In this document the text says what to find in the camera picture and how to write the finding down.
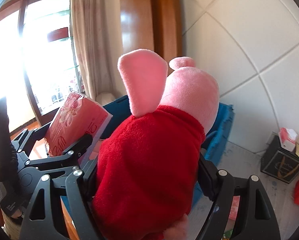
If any pink pig plush red dress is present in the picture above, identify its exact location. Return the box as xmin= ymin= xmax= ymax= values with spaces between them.
xmin=92 ymin=49 xmax=219 ymax=239

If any black gift bag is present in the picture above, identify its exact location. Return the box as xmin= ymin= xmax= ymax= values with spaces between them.
xmin=261 ymin=135 xmax=299 ymax=184

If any blue plastic crate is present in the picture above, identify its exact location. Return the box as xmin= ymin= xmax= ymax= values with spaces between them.
xmin=60 ymin=94 xmax=235 ymax=209

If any pink tissue pack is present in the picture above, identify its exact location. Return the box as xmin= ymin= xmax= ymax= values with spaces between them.
xmin=45 ymin=91 xmax=113 ymax=165

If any beige curtain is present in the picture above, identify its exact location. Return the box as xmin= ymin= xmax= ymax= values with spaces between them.
xmin=70 ymin=0 xmax=126 ymax=99

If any small tissue box pink white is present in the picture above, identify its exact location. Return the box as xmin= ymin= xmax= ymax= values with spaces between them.
xmin=278 ymin=127 xmax=298 ymax=152

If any black sleeved forearm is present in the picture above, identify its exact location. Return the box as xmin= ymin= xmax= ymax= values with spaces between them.
xmin=0 ymin=98 xmax=18 ymax=182

